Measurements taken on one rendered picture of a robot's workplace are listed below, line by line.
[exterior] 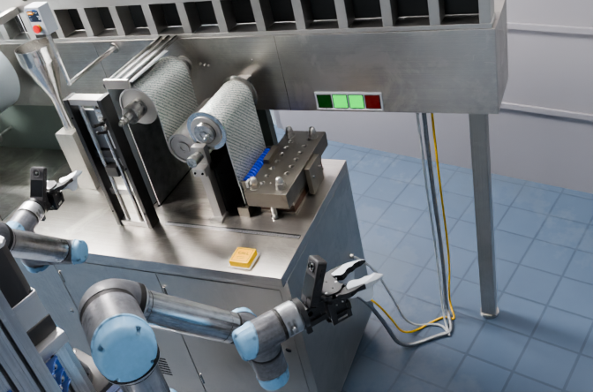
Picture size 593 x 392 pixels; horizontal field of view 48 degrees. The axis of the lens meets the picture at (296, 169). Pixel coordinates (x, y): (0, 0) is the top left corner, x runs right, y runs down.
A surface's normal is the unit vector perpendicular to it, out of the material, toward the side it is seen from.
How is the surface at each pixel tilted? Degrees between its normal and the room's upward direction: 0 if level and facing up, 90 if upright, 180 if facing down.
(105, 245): 0
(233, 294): 90
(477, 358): 0
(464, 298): 0
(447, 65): 90
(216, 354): 90
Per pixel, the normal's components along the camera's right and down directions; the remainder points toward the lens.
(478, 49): -0.36, 0.58
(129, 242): -0.20, -0.82
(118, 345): 0.44, 0.31
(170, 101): 0.91, 0.08
